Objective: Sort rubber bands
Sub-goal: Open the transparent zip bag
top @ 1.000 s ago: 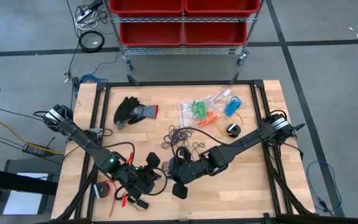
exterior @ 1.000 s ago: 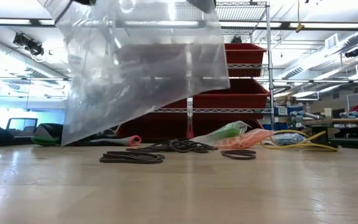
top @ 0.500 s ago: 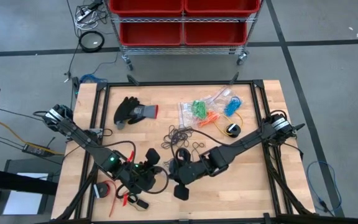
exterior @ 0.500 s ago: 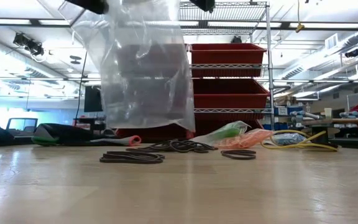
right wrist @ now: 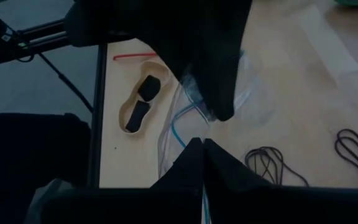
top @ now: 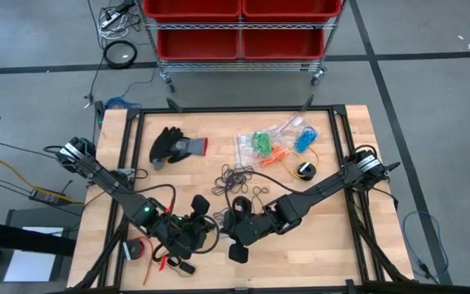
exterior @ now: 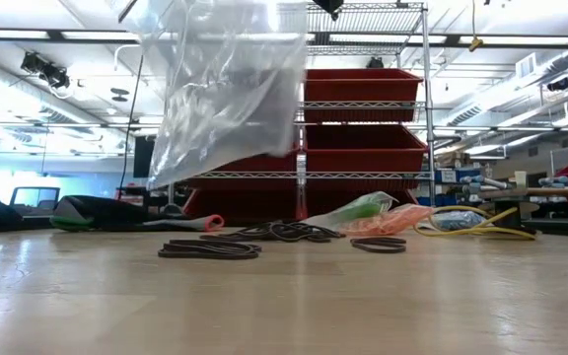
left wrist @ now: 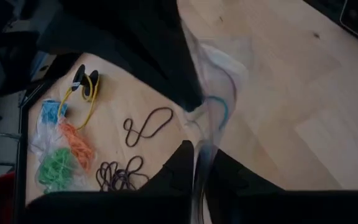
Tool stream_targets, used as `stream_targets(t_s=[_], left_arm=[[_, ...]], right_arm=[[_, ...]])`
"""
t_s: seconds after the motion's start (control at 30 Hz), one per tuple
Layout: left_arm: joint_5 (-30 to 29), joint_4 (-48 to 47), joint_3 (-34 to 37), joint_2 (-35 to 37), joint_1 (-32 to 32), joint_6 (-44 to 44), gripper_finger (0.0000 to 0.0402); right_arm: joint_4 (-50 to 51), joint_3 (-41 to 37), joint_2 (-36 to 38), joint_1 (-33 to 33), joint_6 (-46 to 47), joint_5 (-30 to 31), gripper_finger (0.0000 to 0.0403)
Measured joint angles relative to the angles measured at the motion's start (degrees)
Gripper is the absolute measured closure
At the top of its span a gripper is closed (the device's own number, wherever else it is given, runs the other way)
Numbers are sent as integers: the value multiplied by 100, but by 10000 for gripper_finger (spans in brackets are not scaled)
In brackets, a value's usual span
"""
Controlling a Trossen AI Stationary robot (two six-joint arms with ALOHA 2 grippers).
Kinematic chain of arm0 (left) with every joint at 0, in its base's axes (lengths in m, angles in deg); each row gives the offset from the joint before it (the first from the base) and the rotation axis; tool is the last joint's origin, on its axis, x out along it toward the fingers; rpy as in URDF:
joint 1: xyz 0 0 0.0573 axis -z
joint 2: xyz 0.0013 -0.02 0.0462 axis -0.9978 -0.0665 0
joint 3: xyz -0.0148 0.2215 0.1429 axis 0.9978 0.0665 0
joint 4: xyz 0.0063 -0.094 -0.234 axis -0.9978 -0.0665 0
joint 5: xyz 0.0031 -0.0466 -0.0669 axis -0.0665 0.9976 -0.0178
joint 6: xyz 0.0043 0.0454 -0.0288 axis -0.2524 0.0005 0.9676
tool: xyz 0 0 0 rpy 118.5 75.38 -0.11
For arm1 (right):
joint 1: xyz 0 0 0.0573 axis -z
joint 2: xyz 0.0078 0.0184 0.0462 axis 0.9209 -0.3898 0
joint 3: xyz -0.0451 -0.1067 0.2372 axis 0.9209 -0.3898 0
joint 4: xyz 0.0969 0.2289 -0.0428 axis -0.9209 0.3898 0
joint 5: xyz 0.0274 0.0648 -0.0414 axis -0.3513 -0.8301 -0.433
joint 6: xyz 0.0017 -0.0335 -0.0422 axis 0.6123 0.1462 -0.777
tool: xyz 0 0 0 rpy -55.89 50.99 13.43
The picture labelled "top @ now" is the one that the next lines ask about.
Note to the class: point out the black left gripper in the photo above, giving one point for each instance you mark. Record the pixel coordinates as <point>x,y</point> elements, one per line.
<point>200,204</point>

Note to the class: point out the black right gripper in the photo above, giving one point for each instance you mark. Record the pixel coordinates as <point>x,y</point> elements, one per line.
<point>247,228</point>

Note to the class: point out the orange rubber band bunch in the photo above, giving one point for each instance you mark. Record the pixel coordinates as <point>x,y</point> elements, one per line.
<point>276,156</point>

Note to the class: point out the green rubber band bunch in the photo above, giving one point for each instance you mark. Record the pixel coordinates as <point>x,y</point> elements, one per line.
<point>262,143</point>

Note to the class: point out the blue rubber band bunch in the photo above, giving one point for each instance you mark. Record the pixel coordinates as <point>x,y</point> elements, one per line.
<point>304,141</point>

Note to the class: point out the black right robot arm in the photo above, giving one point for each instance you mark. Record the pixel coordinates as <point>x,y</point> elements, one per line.
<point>320,188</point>

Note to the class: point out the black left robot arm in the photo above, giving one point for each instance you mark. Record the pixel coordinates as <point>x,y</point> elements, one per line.
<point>108,183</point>

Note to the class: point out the dark grey rubber band tangle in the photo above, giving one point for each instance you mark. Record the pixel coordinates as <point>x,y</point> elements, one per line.
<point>233,177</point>

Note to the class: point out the small black block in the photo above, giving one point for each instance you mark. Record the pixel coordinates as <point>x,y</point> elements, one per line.
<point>187,268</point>

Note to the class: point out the red gripper tab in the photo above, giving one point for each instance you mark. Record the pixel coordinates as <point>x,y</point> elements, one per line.
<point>163,263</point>

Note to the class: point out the black and green bag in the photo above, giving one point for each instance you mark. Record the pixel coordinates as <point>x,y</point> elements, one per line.
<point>165,143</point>

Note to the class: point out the red plastic bin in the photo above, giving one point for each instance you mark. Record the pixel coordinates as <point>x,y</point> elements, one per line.
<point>198,45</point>
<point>284,45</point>
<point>292,8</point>
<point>190,8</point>

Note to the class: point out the white panel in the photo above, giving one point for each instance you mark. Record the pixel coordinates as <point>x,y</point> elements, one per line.
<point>31,261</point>

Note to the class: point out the white power strip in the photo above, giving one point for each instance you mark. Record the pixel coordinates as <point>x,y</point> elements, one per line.
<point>110,19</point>

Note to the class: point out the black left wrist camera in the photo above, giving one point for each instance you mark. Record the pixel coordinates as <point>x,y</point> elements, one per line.
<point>192,234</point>

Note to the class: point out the grey metal bracket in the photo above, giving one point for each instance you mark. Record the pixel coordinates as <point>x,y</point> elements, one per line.
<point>131,171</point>

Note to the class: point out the black furniture frame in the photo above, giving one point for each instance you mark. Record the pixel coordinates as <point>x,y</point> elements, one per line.
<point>14,239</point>

